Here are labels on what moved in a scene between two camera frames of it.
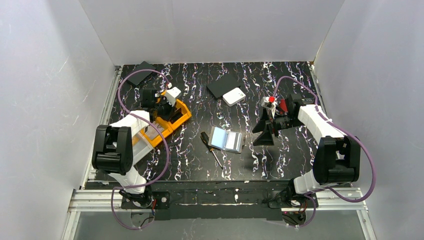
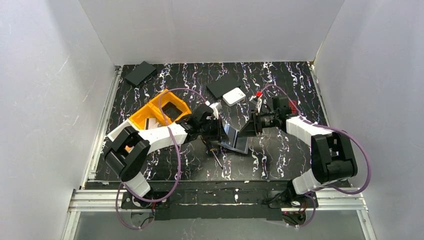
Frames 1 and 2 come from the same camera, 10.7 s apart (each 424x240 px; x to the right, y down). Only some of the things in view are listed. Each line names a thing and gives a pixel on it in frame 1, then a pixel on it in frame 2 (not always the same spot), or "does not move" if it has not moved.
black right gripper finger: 263,122 to 249,129
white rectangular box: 234,96 does not move
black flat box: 223,85 does not move
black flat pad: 137,77 does not move
